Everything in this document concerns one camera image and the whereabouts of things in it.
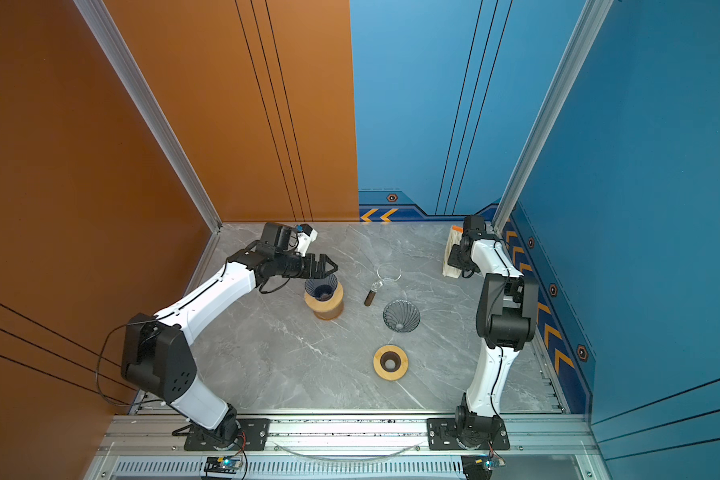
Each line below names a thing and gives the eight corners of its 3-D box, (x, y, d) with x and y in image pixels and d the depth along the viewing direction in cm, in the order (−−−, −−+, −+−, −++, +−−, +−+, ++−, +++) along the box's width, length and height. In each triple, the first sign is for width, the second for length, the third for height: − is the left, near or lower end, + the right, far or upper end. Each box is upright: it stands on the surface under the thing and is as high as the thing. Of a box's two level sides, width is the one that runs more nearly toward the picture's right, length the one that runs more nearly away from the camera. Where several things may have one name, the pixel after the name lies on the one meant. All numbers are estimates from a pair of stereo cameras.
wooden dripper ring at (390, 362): (373, 380, 84) (373, 377, 82) (373, 348, 90) (373, 344, 88) (408, 380, 84) (409, 377, 82) (406, 348, 90) (406, 344, 88)
